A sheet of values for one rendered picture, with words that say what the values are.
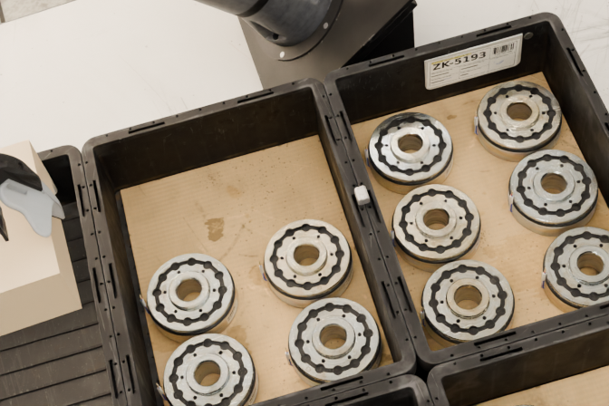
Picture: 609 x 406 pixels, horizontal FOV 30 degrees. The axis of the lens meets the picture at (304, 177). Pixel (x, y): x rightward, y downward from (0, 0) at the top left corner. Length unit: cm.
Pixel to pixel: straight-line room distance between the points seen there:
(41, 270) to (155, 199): 38
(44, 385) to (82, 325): 8
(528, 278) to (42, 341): 57
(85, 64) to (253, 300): 57
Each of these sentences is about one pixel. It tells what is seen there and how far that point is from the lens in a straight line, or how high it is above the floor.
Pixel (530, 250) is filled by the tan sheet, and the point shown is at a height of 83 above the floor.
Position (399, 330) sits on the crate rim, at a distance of 120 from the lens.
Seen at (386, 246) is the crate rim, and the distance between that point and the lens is 124.
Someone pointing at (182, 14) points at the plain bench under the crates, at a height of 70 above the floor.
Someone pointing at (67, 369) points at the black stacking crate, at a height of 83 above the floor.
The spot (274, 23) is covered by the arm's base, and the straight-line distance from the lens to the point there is 153.
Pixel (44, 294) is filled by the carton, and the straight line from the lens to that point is 110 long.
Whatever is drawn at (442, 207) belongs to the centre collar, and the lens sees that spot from 134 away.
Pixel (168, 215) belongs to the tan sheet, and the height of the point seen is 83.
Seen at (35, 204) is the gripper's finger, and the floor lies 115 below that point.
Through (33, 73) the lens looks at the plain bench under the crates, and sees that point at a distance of 178.
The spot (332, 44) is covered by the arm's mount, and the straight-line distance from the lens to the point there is 151.
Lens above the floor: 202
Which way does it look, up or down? 57 degrees down
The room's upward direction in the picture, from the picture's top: 12 degrees counter-clockwise
